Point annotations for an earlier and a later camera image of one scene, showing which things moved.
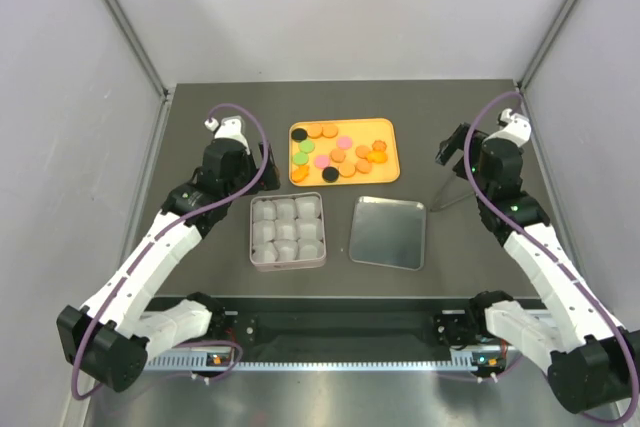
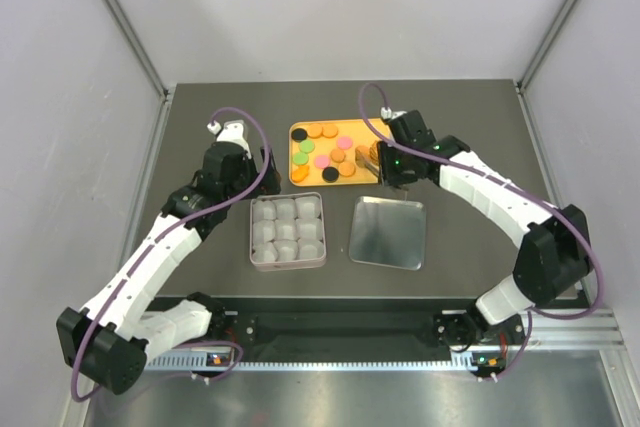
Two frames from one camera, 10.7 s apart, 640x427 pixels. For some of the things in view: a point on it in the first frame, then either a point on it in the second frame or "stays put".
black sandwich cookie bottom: [330, 174] stays put
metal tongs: [439, 207] -> [371, 167]
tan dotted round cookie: [347, 170] stays put
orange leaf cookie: [338, 155] stays put
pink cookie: [344, 142] stays put
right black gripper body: [458, 142] -> [395, 165]
